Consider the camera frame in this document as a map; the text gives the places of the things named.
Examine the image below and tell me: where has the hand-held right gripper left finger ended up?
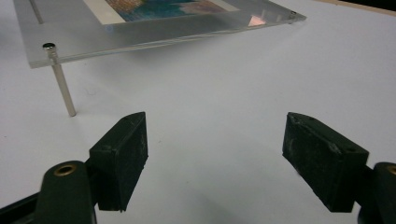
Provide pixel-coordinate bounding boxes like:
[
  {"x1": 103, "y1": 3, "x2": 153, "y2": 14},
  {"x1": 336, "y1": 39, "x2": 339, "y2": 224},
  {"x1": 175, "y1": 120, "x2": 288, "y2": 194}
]
[{"x1": 89, "y1": 111, "x2": 149, "y2": 213}]

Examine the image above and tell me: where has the white board sheet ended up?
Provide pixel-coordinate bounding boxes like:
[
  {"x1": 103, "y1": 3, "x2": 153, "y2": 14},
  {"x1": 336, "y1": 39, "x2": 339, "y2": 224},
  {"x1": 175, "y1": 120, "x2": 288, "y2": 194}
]
[{"x1": 0, "y1": 0, "x2": 396, "y2": 224}]

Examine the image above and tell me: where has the light wooden table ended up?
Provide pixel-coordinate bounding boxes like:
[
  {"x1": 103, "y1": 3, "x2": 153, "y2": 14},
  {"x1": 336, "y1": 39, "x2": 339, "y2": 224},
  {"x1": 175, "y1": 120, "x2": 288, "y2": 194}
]
[{"x1": 312, "y1": 0, "x2": 396, "y2": 18}]

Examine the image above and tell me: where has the clear acrylic photo frame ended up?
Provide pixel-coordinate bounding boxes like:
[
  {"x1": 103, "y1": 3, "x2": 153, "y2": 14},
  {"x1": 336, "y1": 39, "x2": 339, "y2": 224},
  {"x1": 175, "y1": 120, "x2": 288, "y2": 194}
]
[{"x1": 12, "y1": 0, "x2": 307, "y2": 118}]

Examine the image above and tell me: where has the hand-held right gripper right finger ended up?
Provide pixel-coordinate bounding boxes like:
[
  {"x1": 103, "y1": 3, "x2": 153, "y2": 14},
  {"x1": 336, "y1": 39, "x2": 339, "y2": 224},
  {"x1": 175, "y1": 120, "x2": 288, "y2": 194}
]
[{"x1": 282, "y1": 111, "x2": 370, "y2": 214}]

